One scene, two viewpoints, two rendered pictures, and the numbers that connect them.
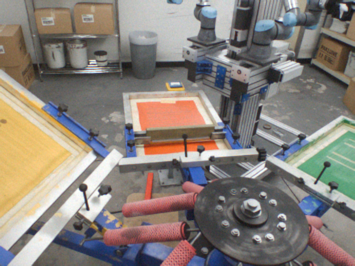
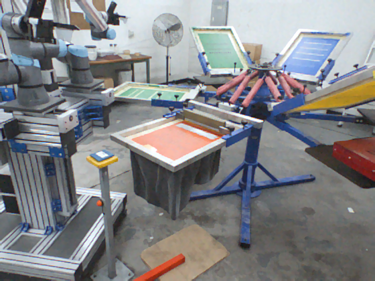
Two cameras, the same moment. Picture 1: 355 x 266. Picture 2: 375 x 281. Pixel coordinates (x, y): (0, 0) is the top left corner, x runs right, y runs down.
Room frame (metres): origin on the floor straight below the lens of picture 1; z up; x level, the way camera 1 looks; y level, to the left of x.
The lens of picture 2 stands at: (2.65, 1.48, 1.75)
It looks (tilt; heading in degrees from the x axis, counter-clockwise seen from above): 25 degrees down; 233
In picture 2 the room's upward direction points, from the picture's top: 2 degrees clockwise
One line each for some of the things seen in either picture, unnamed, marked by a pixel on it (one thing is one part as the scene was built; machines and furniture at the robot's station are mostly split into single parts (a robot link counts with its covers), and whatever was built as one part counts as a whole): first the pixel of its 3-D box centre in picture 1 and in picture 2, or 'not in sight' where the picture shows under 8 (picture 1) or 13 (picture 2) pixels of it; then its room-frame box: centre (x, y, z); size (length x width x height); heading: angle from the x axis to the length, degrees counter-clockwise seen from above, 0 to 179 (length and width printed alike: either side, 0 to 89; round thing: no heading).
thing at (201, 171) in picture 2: not in sight; (199, 176); (1.60, 0.23, 0.74); 0.46 x 0.04 x 0.42; 12
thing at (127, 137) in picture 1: (130, 145); (236, 135); (1.30, 0.23, 0.97); 0.30 x 0.05 x 0.07; 12
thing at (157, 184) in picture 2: not in sight; (152, 178); (1.88, 0.08, 0.74); 0.45 x 0.03 x 0.43; 102
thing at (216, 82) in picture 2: not in sight; (228, 91); (0.36, -0.85, 0.91); 1.34 x 0.40 x 0.08; 72
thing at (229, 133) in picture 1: (229, 139); (178, 115); (1.42, -0.31, 0.97); 0.30 x 0.05 x 0.07; 12
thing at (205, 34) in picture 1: (207, 32); (32, 91); (2.42, -0.21, 1.31); 0.15 x 0.15 x 0.10
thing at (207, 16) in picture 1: (208, 16); (25, 69); (2.43, -0.21, 1.42); 0.13 x 0.12 x 0.14; 18
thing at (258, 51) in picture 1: (260, 48); (81, 74); (2.06, -0.55, 1.31); 0.15 x 0.15 x 0.10
